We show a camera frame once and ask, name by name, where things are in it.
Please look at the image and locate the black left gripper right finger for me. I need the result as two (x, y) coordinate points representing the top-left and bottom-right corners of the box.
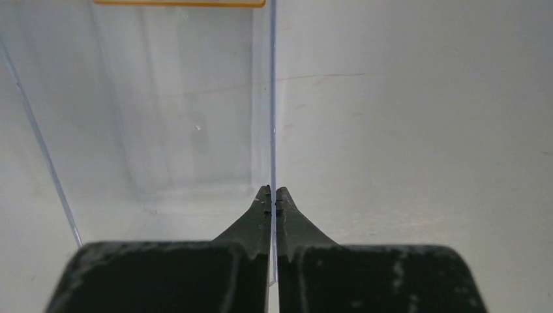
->
(276, 187), (486, 312)

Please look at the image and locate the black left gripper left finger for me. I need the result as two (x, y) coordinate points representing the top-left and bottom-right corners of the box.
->
(46, 186), (271, 312)

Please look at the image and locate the clear acrylic card box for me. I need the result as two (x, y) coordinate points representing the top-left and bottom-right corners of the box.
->
(1, 1), (275, 291)

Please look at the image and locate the gold card in box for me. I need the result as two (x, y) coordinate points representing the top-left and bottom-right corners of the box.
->
(93, 0), (266, 8)

